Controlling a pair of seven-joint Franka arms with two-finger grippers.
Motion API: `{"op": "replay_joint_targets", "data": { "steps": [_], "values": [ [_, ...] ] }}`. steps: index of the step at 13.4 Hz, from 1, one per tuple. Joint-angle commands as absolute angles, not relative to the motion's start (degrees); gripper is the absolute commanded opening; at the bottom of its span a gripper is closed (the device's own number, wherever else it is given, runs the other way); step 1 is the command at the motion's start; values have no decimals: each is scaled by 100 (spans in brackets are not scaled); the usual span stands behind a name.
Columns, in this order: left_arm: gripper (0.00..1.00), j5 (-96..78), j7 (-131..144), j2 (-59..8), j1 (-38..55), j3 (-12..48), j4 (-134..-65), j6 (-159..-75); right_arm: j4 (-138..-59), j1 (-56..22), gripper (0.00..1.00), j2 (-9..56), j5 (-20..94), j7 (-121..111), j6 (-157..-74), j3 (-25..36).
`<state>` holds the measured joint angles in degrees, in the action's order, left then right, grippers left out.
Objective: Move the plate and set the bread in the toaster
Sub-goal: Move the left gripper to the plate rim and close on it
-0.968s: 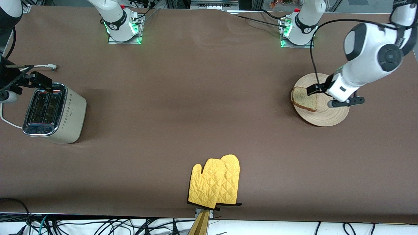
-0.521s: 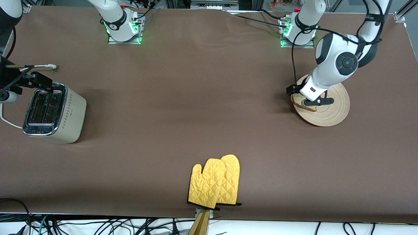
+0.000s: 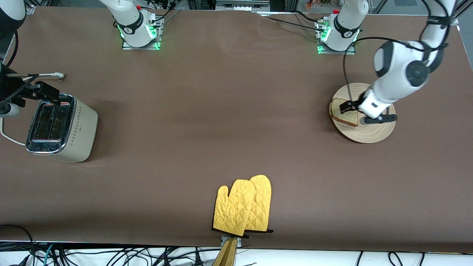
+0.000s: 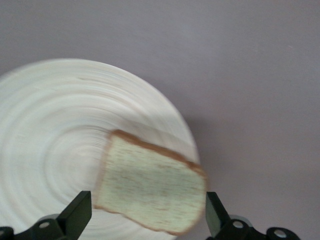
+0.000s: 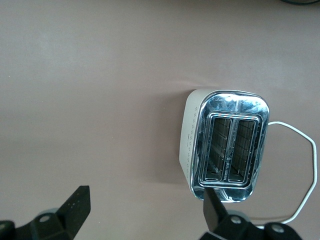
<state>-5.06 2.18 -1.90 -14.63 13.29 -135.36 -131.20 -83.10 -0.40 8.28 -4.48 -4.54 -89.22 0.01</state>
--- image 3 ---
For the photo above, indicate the slice of brown-crust bread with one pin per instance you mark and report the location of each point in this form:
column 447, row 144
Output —
column 345, row 117

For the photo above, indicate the round light wooden plate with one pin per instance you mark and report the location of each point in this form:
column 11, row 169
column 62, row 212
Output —
column 373, row 135

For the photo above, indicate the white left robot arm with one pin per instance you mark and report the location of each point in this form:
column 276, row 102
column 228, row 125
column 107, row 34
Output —
column 399, row 62

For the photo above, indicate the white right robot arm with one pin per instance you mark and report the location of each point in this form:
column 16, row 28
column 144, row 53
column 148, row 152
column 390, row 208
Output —
column 129, row 22

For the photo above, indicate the cream chrome two-slot toaster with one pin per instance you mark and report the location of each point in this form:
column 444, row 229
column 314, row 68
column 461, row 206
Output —
column 79, row 129

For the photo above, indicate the aluminium corner profile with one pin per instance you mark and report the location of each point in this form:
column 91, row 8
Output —
column 30, row 9
column 455, row 21

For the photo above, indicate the orange background object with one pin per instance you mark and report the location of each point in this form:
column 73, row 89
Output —
column 317, row 3

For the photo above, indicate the yellow quilted oven mitt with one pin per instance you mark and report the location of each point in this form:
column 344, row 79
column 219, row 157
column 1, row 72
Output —
column 232, row 210
column 263, row 199

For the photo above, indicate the wooden stick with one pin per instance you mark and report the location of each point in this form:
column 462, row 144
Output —
column 226, row 255

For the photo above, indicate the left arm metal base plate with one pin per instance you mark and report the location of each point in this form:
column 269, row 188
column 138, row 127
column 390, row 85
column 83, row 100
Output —
column 332, row 52

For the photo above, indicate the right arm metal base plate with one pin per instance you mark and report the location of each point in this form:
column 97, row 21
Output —
column 127, row 46

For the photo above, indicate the aluminium frame rail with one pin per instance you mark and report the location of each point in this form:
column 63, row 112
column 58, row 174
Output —
column 240, row 5

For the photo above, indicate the small metal bracket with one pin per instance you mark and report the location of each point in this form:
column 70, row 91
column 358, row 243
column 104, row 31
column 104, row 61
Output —
column 239, row 242

